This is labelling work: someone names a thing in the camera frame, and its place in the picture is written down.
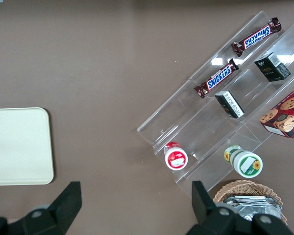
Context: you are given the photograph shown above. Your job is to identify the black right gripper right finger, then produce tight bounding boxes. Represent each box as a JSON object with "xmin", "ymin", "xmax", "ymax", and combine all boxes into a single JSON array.
[{"xmin": 186, "ymin": 180, "xmax": 294, "ymax": 235}]

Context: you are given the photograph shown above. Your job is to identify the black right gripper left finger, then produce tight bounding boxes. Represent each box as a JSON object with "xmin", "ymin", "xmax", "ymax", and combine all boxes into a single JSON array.
[{"xmin": 0, "ymin": 181, "xmax": 83, "ymax": 235}]

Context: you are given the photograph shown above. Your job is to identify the light wicker basket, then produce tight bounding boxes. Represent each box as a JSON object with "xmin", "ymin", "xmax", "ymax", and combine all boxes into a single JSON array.
[{"xmin": 213, "ymin": 180, "xmax": 289, "ymax": 226}]

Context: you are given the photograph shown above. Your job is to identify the beige rectangular tray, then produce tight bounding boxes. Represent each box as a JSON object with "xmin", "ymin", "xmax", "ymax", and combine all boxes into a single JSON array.
[{"xmin": 0, "ymin": 107, "xmax": 54, "ymax": 186}]

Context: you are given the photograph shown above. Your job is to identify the silver foil packets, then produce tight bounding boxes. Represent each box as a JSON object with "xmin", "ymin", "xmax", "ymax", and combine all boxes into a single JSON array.
[{"xmin": 222, "ymin": 195, "xmax": 284, "ymax": 222}]

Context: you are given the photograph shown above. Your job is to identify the red lidded small jar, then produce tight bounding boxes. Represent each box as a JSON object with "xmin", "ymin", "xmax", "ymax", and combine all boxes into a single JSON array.
[{"xmin": 163, "ymin": 141, "xmax": 189, "ymax": 170}]

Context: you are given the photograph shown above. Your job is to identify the green lidded sunflower jar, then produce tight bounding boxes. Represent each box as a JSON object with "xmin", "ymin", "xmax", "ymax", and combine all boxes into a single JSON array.
[{"xmin": 223, "ymin": 144, "xmax": 264, "ymax": 178}]

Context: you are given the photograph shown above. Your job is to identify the clear acrylic stepped shelf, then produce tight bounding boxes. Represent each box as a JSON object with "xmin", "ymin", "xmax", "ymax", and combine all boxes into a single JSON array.
[{"xmin": 136, "ymin": 10, "xmax": 294, "ymax": 199}]

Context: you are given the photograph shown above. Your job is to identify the small black box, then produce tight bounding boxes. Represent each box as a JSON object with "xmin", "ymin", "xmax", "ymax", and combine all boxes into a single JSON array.
[
  {"xmin": 254, "ymin": 51, "xmax": 292, "ymax": 83},
  {"xmin": 214, "ymin": 90, "xmax": 245, "ymax": 119}
]

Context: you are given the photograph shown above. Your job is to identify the red chocolate chip cookie box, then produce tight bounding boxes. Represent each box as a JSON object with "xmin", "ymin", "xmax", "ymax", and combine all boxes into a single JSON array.
[{"xmin": 259, "ymin": 83, "xmax": 294, "ymax": 139}]

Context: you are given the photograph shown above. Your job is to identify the Snickers chocolate bar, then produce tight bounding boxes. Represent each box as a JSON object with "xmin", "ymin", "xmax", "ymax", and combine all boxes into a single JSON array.
[
  {"xmin": 194, "ymin": 58, "xmax": 240, "ymax": 99},
  {"xmin": 231, "ymin": 17, "xmax": 282, "ymax": 58}
]

